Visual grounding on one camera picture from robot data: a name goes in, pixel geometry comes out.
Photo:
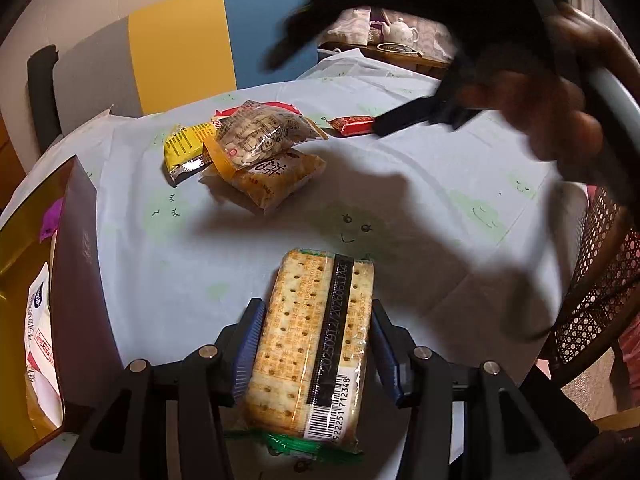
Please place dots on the clear cracker packet green ends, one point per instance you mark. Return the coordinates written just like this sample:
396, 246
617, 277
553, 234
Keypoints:
295, 340

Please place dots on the wooden panelled wardrobe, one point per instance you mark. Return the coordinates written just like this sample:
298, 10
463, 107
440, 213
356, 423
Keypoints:
10, 160

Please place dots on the gold tin box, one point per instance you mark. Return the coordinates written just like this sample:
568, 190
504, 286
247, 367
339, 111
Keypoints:
80, 285

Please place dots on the small red snack bar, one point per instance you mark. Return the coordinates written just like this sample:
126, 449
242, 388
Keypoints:
350, 125

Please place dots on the brown wicker chair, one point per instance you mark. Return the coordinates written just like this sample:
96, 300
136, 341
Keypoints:
600, 270

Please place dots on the white teapot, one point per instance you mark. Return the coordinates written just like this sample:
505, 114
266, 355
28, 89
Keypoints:
400, 30

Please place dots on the long white snack packet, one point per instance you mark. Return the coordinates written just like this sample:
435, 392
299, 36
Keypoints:
42, 335

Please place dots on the grey yellow blue chair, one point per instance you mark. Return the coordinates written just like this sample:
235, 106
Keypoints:
180, 45

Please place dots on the yellow snack packet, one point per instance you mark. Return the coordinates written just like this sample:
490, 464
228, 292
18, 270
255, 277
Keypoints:
187, 147

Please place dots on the orange biscuit packet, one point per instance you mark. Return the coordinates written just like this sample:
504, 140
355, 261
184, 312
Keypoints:
275, 175

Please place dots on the patterned beige curtain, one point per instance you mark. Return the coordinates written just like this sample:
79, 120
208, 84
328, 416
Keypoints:
352, 25

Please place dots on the pink cloth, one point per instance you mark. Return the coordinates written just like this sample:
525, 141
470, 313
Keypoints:
631, 360

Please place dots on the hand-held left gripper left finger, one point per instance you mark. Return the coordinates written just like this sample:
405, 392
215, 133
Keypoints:
248, 345

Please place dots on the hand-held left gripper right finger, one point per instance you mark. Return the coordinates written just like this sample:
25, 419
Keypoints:
385, 360

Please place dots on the purple snack packet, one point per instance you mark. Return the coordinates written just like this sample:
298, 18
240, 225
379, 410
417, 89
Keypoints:
52, 220

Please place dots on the wooden side table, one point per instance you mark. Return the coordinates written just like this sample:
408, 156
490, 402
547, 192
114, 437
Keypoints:
430, 65

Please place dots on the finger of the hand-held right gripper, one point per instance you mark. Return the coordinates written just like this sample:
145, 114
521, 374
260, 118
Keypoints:
320, 15
415, 112

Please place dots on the black padded post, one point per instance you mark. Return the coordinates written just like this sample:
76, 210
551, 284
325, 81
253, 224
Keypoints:
42, 95

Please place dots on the clear peanut packet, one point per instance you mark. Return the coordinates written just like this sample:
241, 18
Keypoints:
255, 132

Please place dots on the white plate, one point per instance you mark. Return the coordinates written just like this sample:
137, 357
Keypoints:
397, 48

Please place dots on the person's right hand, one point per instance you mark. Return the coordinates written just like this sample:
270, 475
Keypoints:
555, 115

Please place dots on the long red snack packet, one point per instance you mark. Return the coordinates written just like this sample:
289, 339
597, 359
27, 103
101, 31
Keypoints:
225, 111

